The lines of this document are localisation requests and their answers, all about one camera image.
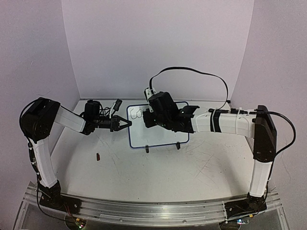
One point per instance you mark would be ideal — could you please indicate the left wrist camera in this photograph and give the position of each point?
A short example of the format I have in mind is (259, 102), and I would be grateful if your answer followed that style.
(115, 107)

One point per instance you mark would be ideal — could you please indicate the circuit board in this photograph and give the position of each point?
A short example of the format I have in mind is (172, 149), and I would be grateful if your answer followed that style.
(79, 223)
(243, 221)

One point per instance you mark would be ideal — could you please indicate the left circuit board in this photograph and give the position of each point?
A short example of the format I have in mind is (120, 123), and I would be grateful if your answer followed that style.
(79, 223)

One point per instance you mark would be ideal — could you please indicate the aluminium front rail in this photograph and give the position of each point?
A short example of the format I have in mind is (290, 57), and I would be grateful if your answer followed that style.
(151, 214)

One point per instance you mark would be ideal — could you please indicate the right circuit board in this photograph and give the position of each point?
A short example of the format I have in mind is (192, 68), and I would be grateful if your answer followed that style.
(243, 221)

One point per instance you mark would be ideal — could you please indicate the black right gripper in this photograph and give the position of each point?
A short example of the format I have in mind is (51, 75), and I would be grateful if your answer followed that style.
(147, 122)

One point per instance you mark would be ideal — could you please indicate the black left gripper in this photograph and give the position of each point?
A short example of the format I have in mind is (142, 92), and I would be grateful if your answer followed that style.
(115, 122)

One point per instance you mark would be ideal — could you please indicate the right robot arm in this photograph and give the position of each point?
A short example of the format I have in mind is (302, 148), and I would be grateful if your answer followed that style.
(256, 124)

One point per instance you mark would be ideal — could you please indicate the small blue-framed whiteboard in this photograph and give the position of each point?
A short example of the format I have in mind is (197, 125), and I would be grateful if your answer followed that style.
(141, 137)

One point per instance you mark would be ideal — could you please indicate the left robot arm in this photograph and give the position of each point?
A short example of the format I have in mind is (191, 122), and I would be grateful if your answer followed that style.
(36, 122)

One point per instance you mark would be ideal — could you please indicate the black whiteboard stand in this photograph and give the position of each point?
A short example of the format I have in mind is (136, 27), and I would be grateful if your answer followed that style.
(178, 146)

